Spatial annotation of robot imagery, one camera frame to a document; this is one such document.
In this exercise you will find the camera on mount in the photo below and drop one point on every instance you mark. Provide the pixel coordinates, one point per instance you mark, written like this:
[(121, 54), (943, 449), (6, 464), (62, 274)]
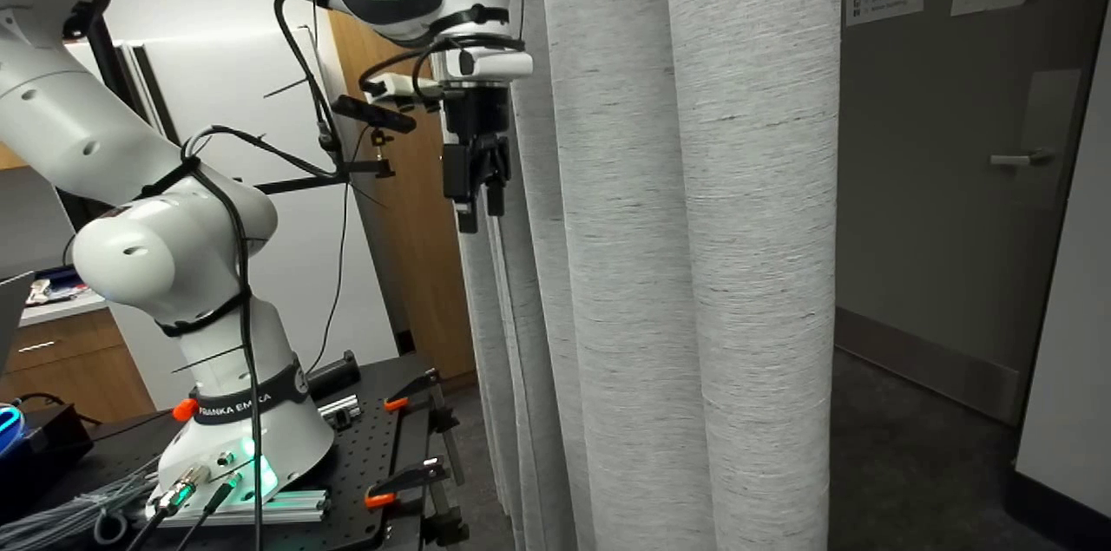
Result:
[(373, 113)]

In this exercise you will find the white refrigerator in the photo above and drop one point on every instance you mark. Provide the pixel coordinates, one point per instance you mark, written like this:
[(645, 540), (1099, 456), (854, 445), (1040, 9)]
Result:
[(226, 82)]

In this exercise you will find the tall wooden panel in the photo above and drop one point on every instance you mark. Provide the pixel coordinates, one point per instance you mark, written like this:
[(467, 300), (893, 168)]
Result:
[(417, 273)]

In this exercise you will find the short aluminium profile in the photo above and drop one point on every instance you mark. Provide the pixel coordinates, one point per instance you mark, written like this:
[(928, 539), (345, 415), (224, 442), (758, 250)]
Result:
[(340, 412)]

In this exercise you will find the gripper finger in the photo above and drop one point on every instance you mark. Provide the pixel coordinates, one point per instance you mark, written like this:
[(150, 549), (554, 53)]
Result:
[(457, 173), (496, 186)]

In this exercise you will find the grey door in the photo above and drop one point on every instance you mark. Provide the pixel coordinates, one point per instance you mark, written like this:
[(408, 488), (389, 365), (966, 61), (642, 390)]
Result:
[(946, 213)]

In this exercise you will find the grey white curtain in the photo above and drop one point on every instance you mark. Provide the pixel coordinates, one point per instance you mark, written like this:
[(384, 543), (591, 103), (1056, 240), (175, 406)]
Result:
[(642, 256)]

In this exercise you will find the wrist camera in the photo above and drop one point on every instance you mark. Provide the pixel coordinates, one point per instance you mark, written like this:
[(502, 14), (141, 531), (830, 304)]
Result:
[(395, 87)]

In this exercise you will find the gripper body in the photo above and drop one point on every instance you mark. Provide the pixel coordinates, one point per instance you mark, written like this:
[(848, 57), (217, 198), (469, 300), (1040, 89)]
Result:
[(476, 113)]

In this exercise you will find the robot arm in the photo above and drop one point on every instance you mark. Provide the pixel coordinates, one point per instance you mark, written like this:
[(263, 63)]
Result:
[(78, 130)]

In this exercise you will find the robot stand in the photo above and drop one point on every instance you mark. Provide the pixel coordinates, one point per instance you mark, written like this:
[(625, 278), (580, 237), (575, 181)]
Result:
[(364, 455)]

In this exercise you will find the orange black clamp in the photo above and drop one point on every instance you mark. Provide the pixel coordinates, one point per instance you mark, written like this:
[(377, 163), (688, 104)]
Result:
[(408, 482), (415, 390)]

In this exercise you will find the small black block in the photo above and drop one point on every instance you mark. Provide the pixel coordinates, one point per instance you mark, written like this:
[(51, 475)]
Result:
[(334, 376)]

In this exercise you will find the black box with blue light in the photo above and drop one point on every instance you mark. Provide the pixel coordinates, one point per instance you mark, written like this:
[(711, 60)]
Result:
[(39, 451)]

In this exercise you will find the wooden cabinet with drawer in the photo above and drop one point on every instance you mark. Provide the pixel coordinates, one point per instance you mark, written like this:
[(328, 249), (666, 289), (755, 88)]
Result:
[(78, 360)]

